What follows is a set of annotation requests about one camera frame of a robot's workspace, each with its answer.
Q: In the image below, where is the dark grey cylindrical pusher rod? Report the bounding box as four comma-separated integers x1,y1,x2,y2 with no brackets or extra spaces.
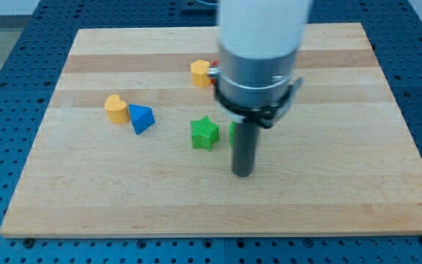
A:
232,122,259,177

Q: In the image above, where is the green star block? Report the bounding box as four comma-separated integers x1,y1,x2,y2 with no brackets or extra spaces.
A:
190,116,219,151

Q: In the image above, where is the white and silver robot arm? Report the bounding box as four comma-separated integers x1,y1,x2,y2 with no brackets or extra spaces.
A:
210,0,313,128

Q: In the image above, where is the yellow heart block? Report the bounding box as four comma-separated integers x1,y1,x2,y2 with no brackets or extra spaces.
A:
104,95,130,124

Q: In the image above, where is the blue perforated metal base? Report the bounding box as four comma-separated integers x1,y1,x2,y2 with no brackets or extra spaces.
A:
0,0,422,263

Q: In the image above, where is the wooden board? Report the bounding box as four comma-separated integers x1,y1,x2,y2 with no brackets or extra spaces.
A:
0,23,422,238

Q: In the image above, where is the yellow pentagon block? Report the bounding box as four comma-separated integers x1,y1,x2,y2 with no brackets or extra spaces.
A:
190,59,211,88

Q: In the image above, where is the green circle block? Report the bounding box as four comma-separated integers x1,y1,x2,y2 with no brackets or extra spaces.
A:
229,122,237,147

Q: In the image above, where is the blue triangle block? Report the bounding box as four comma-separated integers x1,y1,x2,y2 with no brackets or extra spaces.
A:
128,104,155,135

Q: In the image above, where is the red block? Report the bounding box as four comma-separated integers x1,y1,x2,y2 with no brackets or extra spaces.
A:
210,60,219,85

